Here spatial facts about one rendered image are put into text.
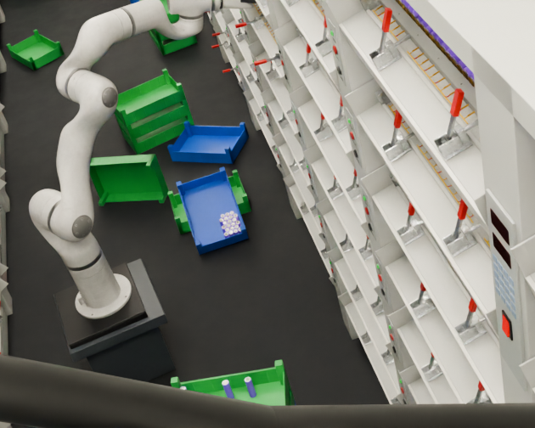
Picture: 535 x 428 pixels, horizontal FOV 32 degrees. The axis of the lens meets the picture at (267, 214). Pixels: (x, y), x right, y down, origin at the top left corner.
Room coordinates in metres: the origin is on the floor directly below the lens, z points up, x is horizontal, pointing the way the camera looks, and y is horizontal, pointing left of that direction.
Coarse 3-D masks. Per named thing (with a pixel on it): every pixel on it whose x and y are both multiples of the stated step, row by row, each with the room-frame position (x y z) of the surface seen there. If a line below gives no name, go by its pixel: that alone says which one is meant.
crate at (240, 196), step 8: (232, 176) 3.15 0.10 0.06; (232, 184) 3.14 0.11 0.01; (240, 184) 3.10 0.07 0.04; (168, 192) 3.12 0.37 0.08; (240, 192) 3.09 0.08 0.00; (176, 200) 3.13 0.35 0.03; (240, 200) 3.03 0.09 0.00; (248, 200) 2.95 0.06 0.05; (176, 208) 3.10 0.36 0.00; (240, 208) 2.95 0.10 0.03; (248, 208) 2.95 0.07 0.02; (176, 216) 3.05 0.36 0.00; (184, 216) 3.04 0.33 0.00; (184, 224) 2.93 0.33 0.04; (184, 232) 2.93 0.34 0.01
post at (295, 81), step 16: (272, 0) 2.12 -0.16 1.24; (272, 16) 2.18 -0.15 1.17; (288, 16) 2.12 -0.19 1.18; (288, 64) 2.12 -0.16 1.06; (304, 128) 2.12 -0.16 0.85; (304, 144) 2.15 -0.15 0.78; (320, 192) 2.12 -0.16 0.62; (336, 272) 2.12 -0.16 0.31; (336, 288) 2.19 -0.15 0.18; (352, 336) 2.12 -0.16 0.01
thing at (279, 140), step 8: (280, 136) 2.82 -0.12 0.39; (280, 144) 2.82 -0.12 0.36; (288, 152) 2.76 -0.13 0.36; (288, 160) 2.71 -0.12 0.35; (296, 168) 2.63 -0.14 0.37; (296, 176) 2.61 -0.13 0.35; (296, 184) 2.56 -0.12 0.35; (304, 184) 2.54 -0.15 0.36; (304, 192) 2.50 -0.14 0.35; (304, 200) 2.46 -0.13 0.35; (312, 200) 2.44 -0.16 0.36; (312, 208) 2.38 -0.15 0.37; (312, 216) 2.37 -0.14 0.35; (320, 232) 2.28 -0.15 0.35
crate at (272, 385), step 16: (272, 368) 1.67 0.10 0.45; (176, 384) 1.69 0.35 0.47; (192, 384) 1.70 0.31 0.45; (208, 384) 1.70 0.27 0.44; (240, 384) 1.68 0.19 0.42; (256, 384) 1.68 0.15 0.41; (272, 384) 1.66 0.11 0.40; (288, 384) 1.65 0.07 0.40; (256, 400) 1.62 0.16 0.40; (272, 400) 1.61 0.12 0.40; (288, 400) 1.58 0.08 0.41
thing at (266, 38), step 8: (248, 8) 2.78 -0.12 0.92; (248, 16) 2.74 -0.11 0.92; (256, 16) 2.71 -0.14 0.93; (256, 32) 2.61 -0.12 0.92; (264, 32) 2.59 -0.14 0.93; (272, 32) 2.56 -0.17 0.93; (264, 40) 2.54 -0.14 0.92; (272, 40) 2.52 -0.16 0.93; (272, 48) 2.47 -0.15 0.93; (272, 56) 2.43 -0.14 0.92; (280, 72) 2.33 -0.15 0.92
